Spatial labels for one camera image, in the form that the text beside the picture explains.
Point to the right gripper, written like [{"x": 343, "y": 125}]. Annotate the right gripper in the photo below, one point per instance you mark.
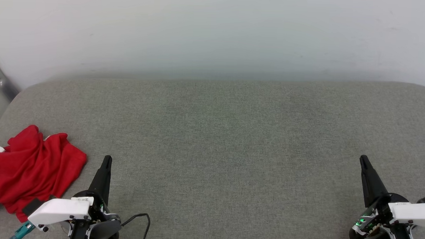
[{"x": 374, "y": 231}]

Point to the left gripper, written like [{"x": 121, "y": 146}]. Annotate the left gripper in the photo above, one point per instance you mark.
[{"x": 99, "y": 225}]

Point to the grey metal pole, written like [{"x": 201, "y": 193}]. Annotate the grey metal pole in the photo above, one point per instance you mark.
[{"x": 3, "y": 82}]

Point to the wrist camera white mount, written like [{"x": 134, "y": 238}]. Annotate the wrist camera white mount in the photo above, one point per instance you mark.
[
  {"x": 62, "y": 209},
  {"x": 414, "y": 213}
]

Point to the red cloth garment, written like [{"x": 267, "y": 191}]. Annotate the red cloth garment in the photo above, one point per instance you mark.
[{"x": 27, "y": 169}]

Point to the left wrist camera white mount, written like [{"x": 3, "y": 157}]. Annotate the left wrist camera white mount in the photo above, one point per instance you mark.
[{"x": 62, "y": 209}]

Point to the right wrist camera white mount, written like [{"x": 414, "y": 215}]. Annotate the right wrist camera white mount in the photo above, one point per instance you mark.
[{"x": 414, "y": 213}]

